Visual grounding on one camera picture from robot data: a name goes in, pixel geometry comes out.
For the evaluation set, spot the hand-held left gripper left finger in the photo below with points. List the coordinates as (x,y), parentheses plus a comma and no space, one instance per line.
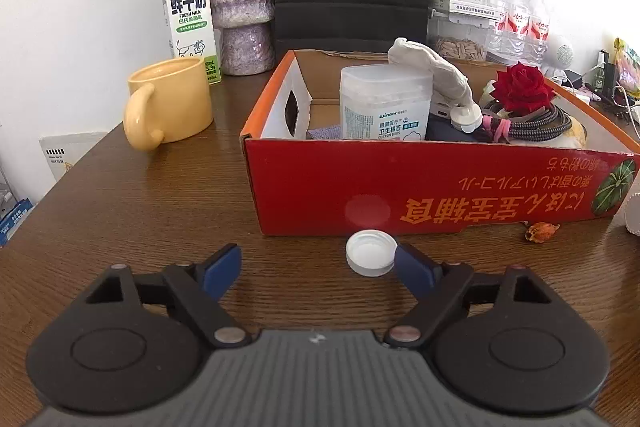
(222,269)

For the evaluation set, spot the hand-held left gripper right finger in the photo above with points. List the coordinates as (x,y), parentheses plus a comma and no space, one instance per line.
(415,269)

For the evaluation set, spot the small white bottle cap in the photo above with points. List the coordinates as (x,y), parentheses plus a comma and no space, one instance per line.
(370,257)

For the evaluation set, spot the red cardboard box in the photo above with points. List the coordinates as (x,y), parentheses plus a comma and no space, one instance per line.
(450,192)

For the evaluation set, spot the dark blue pouch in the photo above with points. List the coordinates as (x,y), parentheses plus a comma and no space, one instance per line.
(440,129)

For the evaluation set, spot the small white round device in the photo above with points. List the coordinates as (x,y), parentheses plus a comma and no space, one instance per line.
(466,117)

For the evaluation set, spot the translucent cotton swab box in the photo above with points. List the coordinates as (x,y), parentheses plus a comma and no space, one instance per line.
(385,102)

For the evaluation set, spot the white cloth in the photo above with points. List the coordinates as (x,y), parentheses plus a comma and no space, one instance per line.
(435,67)

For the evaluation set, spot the red artificial rose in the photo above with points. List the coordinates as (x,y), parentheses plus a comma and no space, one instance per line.
(520,87)

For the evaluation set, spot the yellow plush toy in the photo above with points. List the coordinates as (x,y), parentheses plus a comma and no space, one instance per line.
(577,134)

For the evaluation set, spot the dried orange flower bud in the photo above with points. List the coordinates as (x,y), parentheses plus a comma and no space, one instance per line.
(542,232)

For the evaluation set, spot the blue patterned cloth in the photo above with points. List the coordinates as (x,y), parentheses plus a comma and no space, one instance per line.
(325,133)

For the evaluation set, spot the yellow mug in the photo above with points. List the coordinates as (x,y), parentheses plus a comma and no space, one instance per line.
(175,102)

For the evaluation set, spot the grey sign board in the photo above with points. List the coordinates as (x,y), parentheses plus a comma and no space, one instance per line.
(70,154)

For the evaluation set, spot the blue printed bag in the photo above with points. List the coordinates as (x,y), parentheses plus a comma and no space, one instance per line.
(15,222)

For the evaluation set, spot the large white ridged cap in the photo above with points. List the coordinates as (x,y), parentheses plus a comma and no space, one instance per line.
(634,214)

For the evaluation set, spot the clear container with seeds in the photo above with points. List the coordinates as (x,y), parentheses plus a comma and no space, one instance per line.
(457,47)

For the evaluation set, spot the black power adapter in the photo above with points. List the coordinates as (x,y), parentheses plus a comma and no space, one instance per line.
(574,79)

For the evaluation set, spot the white milk carton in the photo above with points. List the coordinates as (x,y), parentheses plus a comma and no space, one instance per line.
(190,17)

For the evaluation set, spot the white round speaker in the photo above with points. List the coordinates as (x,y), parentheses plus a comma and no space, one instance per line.
(563,53)

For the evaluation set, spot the flat white box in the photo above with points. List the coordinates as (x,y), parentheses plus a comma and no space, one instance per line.
(467,8)

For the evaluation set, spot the purple speckled vase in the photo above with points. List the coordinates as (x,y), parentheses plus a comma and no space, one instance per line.
(242,2)

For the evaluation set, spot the dark green small container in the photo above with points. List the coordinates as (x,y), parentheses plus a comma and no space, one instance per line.
(607,74)

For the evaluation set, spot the yellow snack packet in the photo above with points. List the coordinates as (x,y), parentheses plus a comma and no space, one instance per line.
(627,67)

